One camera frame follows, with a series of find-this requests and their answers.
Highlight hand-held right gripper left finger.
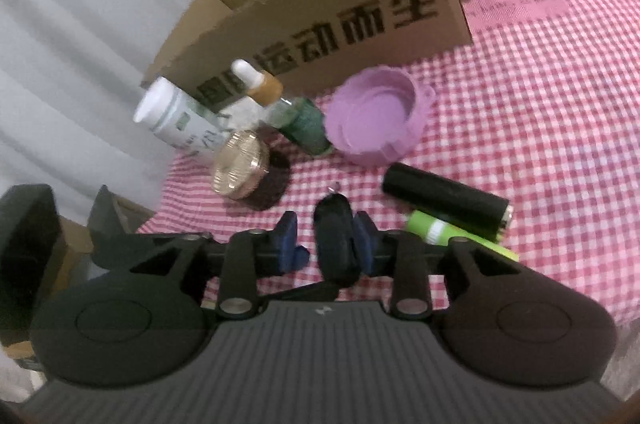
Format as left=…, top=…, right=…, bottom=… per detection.
left=131, top=210, right=310, bottom=321

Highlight black car key fob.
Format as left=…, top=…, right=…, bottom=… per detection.
left=313, top=184, right=361, bottom=289

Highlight green glass dropper bottle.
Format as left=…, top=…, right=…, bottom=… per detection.
left=231, top=59, right=335, bottom=157

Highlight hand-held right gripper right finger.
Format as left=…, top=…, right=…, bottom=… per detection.
left=350, top=211, right=521, bottom=320

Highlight brown cardboard piece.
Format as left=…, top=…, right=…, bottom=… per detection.
left=59, top=216, right=97, bottom=277

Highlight white charger plug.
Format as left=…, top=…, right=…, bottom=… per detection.
left=220, top=96, right=273, bottom=135

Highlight pink checkered bed sheet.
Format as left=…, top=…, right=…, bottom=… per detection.
left=135, top=0, right=640, bottom=355

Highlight white pill bottle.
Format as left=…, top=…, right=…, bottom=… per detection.
left=133, top=76, right=236, bottom=167

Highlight green lip balm tube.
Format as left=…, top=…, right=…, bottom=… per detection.
left=404, top=210, right=520, bottom=262

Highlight black box-shaped object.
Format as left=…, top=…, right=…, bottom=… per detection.
left=0, top=184, right=63, bottom=330

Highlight purple plastic lid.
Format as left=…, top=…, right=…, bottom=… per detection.
left=324, top=64, right=435, bottom=165

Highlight black cylindrical flashlight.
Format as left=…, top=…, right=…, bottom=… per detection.
left=382, top=162, right=512, bottom=241

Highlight gold lid cosmetic jar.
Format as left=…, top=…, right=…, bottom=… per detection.
left=210, top=130, right=292, bottom=212

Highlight white curtain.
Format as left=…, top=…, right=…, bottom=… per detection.
left=0, top=0, right=281, bottom=255

